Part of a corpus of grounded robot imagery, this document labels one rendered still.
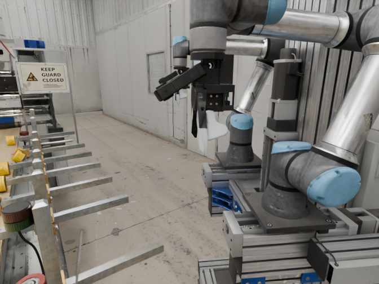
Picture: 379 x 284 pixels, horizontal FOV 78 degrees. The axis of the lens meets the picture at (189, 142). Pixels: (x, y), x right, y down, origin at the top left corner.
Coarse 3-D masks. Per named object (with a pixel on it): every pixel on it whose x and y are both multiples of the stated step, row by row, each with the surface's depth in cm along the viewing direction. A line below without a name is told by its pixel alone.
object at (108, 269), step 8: (144, 248) 86; (152, 248) 86; (160, 248) 88; (128, 256) 83; (136, 256) 83; (144, 256) 85; (104, 264) 79; (112, 264) 79; (120, 264) 80; (128, 264) 82; (88, 272) 76; (96, 272) 76; (104, 272) 77; (112, 272) 79; (72, 280) 73; (80, 280) 73; (88, 280) 75; (96, 280) 76
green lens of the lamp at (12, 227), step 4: (32, 216) 58; (24, 220) 56; (28, 220) 57; (32, 220) 58; (4, 224) 55; (8, 224) 55; (12, 224) 55; (16, 224) 55; (20, 224) 56; (24, 224) 56; (28, 224) 57; (8, 228) 55; (12, 228) 55; (16, 228) 55; (20, 228) 56; (24, 228) 56
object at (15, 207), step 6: (12, 204) 58; (18, 204) 58; (24, 204) 58; (6, 210) 55; (12, 210) 55; (18, 210) 55; (36, 234) 59; (24, 240) 59; (36, 252) 61; (42, 264) 63; (42, 270) 63
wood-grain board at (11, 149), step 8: (0, 136) 228; (16, 136) 228; (0, 144) 202; (16, 144) 202; (0, 152) 182; (8, 152) 182; (0, 160) 165; (8, 160) 165; (8, 176) 138; (0, 192) 120; (8, 192) 120; (0, 216) 99; (0, 224) 94; (0, 248) 81; (0, 256) 78; (0, 264) 76
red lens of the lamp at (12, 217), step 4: (28, 208) 57; (16, 212) 55; (20, 212) 55; (24, 212) 56; (28, 212) 57; (32, 212) 59; (4, 216) 54; (8, 216) 54; (12, 216) 54; (16, 216) 55; (20, 216) 55; (24, 216) 56; (28, 216) 57; (4, 220) 55; (8, 220) 54; (12, 220) 55; (16, 220) 55; (20, 220) 55
